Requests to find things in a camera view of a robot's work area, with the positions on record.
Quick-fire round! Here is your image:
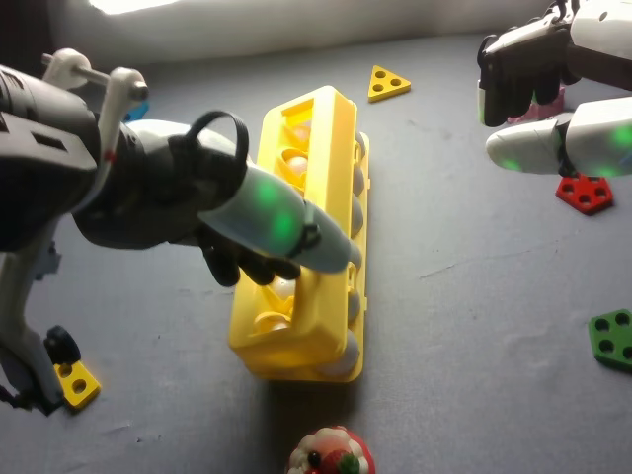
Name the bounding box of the yellow two-hole block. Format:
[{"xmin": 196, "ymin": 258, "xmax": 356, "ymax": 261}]
[{"xmin": 52, "ymin": 362, "xmax": 102, "ymax": 411}]

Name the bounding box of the blue block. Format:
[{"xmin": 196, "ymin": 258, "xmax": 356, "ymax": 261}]
[{"xmin": 120, "ymin": 98, "xmax": 150, "ymax": 123}]

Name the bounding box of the yellow egg carton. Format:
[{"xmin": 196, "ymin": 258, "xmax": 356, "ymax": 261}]
[{"xmin": 227, "ymin": 85, "xmax": 371, "ymax": 384}]

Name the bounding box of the red pentagon block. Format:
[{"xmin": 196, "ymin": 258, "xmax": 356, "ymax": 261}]
[{"xmin": 555, "ymin": 173, "xmax": 615, "ymax": 216}]

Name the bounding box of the red white strawberry toy cake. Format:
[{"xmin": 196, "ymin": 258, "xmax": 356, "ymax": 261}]
[{"xmin": 285, "ymin": 425, "xmax": 376, "ymax": 474}]

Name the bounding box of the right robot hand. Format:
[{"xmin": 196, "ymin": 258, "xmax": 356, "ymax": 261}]
[{"xmin": 476, "ymin": 0, "xmax": 632, "ymax": 179}]

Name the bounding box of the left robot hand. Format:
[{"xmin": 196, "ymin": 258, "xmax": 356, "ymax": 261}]
[{"xmin": 73, "ymin": 111, "xmax": 364, "ymax": 287}]

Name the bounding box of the white backdrop sheet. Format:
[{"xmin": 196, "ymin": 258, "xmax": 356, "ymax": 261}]
[{"xmin": 48, "ymin": 0, "xmax": 559, "ymax": 65}]

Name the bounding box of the yellow triangle block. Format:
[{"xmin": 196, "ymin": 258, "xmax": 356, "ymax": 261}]
[{"xmin": 367, "ymin": 64, "xmax": 413, "ymax": 104}]

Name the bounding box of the pink toy cake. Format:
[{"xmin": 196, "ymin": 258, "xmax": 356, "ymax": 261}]
[{"xmin": 507, "ymin": 84, "xmax": 565, "ymax": 124}]

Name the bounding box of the green four-hole block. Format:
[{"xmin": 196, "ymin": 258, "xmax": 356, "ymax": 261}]
[{"xmin": 587, "ymin": 308, "xmax": 632, "ymax": 372}]

